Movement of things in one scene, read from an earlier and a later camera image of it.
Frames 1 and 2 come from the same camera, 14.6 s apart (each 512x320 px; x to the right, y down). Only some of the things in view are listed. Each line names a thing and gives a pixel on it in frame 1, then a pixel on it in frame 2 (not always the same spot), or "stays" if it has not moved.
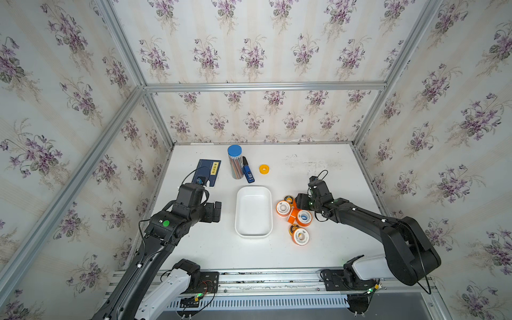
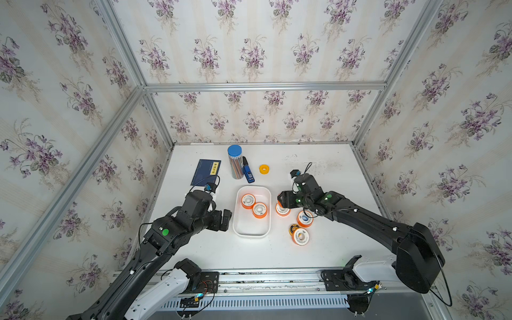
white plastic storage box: (254, 213) stays
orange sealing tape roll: (283, 208) stays
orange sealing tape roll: (293, 215) to (260, 210)
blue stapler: (247, 171) stays
